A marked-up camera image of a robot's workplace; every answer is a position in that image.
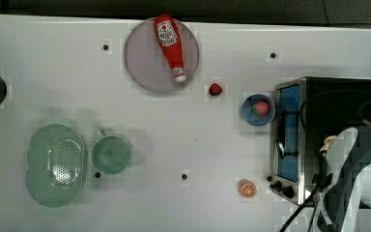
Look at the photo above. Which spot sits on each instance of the peeled toy banana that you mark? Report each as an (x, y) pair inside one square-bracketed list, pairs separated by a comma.
[(327, 143)]

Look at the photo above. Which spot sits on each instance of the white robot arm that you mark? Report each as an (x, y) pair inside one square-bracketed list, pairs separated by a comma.
[(349, 166)]

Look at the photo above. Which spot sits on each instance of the black toaster oven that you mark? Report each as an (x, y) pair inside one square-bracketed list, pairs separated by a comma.
[(308, 110)]

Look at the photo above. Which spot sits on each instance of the red toy strawberry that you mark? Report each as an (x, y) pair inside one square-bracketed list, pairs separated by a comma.
[(215, 90)]

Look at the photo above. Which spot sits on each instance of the blue bowl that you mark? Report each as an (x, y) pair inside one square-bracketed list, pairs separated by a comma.
[(253, 119)]

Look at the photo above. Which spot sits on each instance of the grey round plate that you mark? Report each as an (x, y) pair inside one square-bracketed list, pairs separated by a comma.
[(147, 65)]

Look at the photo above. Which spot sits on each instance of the pink strawberry in bowl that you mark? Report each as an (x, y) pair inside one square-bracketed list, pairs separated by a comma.
[(260, 108)]

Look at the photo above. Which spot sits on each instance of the green measuring cup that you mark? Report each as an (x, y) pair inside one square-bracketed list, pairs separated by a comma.
[(111, 154)]

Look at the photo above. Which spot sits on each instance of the red ketchup bottle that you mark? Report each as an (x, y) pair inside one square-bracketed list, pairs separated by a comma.
[(170, 42)]

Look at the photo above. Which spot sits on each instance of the orange slice toy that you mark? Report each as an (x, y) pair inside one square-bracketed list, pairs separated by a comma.
[(247, 189)]

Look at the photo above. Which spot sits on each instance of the green colander basket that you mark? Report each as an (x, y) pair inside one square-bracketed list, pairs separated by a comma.
[(56, 165)]

